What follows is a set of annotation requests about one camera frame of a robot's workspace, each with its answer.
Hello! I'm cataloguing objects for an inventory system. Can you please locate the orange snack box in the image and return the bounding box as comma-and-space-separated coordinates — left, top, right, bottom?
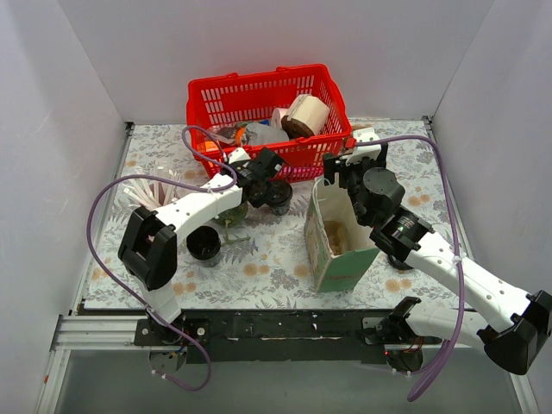
203, 141, 219, 152

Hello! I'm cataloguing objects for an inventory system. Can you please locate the brown cardboard cup carrier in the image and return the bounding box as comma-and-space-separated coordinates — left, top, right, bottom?
323, 220, 350, 256

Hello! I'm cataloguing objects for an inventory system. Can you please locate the grey foil pouch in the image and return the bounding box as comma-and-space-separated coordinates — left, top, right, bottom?
235, 122, 289, 147

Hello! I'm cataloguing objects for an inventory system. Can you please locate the red plastic shopping basket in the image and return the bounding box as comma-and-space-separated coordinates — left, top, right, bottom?
186, 64, 352, 182

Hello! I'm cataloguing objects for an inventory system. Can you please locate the stack of spare cup carriers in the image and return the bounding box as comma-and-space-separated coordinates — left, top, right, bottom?
352, 124, 379, 142

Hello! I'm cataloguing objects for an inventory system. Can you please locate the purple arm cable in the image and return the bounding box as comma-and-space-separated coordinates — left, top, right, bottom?
85, 125, 241, 392
351, 135, 467, 403

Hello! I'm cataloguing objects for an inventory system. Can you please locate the black paper coffee cup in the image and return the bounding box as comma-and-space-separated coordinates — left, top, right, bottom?
266, 180, 293, 216

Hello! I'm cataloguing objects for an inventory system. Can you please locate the green illustrated paper bag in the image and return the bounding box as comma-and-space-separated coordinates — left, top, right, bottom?
304, 177, 380, 293

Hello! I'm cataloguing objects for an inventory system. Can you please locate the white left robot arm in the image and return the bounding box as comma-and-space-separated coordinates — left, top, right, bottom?
118, 147, 285, 345

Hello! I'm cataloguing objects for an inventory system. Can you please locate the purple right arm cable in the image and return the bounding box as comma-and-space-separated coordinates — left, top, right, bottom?
351, 135, 467, 403

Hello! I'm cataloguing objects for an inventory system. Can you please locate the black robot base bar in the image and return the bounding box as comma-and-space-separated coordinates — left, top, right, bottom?
133, 308, 445, 366

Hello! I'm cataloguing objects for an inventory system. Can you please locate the floral patterned table mat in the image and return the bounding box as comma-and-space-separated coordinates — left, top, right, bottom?
83, 118, 457, 312

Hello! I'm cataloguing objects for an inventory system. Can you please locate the green netted melon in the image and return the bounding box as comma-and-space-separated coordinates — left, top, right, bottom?
212, 203, 248, 229

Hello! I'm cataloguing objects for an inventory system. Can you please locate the pink cup of straws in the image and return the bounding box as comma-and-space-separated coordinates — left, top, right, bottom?
123, 165, 182, 210

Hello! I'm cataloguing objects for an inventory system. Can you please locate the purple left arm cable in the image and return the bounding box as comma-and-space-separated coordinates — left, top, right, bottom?
85, 125, 241, 392

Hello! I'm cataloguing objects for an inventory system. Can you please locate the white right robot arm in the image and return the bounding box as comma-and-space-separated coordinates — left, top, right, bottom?
323, 144, 551, 375

